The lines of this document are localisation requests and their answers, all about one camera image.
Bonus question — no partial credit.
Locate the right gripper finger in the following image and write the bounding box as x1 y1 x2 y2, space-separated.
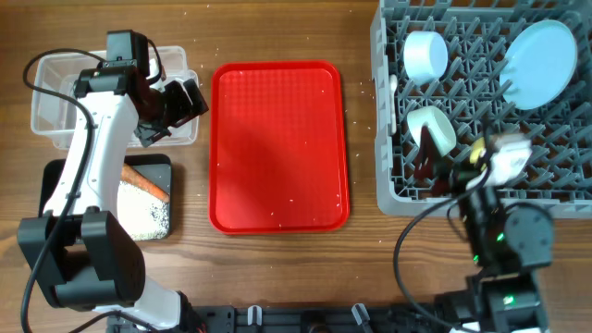
413 125 439 180
478 118 493 169

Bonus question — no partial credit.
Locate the yellow cup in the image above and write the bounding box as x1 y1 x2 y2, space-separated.
469 138 487 165

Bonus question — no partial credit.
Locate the green bowl of rice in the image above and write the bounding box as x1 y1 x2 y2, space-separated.
406 105 457 156

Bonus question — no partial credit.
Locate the white plastic spoon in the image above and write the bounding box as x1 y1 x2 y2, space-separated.
388 74 398 136

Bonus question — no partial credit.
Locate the large light blue plate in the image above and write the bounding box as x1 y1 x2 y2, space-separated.
499 19 578 110

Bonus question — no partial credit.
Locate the carrot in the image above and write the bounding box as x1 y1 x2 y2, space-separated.
120 164 170 204

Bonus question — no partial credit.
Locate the small light blue bowl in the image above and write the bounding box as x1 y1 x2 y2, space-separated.
403 31 449 86

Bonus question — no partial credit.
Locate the white rice pile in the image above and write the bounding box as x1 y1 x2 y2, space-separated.
117 181 170 241

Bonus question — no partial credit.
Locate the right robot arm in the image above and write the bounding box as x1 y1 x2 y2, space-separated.
414 125 555 332

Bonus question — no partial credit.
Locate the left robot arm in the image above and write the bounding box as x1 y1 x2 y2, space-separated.
18 30 208 332

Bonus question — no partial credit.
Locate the grey dishwasher rack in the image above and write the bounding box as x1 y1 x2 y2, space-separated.
370 0 591 218

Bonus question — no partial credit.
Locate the black tray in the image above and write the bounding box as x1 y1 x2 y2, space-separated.
38 154 173 236

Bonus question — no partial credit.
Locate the red serving tray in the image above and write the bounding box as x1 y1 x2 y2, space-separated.
208 60 350 235

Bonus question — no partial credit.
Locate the clear plastic bin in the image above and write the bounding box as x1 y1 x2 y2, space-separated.
31 46 199 150

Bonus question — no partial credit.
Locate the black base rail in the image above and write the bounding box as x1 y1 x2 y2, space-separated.
195 303 450 333

